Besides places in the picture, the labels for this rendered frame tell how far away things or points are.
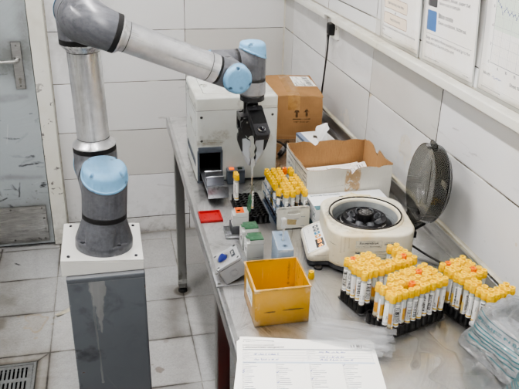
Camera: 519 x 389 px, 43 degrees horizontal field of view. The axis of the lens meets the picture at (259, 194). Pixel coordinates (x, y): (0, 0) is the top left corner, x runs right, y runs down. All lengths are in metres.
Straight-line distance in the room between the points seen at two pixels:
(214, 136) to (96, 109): 0.54
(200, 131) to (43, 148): 1.49
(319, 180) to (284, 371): 0.77
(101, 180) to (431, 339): 0.87
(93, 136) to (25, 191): 1.86
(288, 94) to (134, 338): 1.20
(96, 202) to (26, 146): 1.85
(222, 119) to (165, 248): 1.56
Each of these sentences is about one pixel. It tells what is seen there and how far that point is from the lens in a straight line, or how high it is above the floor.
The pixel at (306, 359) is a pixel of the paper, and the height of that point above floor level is 0.89.
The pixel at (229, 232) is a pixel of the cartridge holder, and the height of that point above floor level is 0.89.
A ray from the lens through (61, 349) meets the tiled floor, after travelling 2.97.
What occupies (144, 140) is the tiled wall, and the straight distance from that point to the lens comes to 3.57.
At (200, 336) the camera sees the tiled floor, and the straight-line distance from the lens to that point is 2.96.
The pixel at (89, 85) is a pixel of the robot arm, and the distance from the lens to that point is 1.75.
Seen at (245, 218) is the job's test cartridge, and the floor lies 0.94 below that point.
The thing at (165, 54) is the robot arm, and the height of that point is 1.42.
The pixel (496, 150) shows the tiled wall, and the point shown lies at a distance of 1.69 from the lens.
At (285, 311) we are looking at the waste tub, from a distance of 1.53.
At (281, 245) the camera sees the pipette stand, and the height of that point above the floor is 0.98.
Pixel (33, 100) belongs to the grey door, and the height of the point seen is 0.81.
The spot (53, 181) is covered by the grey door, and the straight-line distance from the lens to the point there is 3.59.
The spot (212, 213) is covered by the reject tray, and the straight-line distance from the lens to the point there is 2.03.
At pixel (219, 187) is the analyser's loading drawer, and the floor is 0.93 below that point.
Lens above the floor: 1.79
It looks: 25 degrees down
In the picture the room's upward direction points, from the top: 1 degrees clockwise
